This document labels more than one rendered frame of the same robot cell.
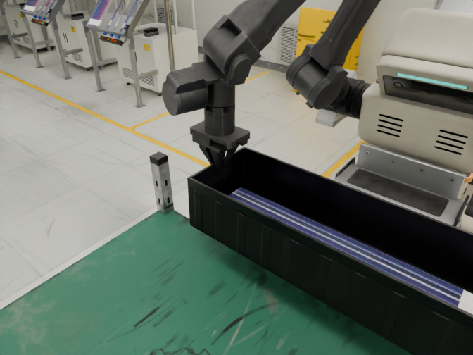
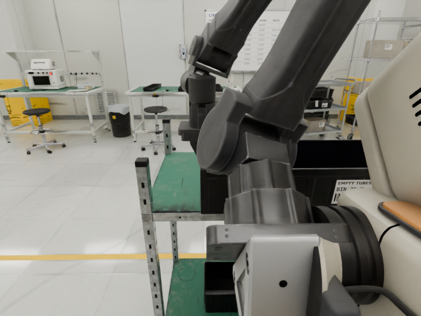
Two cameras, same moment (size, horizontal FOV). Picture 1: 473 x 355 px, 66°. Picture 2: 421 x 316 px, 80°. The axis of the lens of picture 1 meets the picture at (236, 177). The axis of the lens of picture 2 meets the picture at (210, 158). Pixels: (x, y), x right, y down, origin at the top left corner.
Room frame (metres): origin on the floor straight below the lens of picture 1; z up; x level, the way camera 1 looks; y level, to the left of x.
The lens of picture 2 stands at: (0.70, -0.74, 1.35)
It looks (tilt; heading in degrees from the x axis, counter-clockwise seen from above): 23 degrees down; 140
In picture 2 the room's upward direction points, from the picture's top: straight up
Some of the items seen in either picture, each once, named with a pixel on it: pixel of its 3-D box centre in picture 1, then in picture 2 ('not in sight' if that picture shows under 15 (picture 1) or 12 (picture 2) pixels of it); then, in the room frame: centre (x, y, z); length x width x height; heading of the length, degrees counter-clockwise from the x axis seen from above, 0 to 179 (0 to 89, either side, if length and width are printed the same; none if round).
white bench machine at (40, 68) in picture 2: not in sight; (45, 74); (-4.23, -0.04, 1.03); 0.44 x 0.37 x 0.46; 56
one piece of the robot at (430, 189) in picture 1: (395, 200); not in sight; (0.67, -0.37, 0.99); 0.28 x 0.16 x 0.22; 51
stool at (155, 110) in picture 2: not in sight; (157, 129); (-2.51, 0.95, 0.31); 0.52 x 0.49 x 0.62; 51
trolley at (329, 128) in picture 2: not in sight; (315, 111); (-1.20, 3.01, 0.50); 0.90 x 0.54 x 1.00; 65
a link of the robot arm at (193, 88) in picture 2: not in sight; (201, 88); (0.27, -0.40, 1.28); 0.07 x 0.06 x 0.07; 157
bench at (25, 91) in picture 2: not in sight; (57, 113); (-4.19, -0.01, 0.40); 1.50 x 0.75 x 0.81; 51
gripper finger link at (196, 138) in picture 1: (216, 152); not in sight; (0.63, 0.04, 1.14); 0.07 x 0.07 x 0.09; 51
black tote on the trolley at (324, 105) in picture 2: not in sight; (315, 103); (-1.22, 2.98, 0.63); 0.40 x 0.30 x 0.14; 65
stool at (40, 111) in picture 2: not in sight; (40, 130); (-3.61, -0.36, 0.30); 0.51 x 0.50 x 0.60; 7
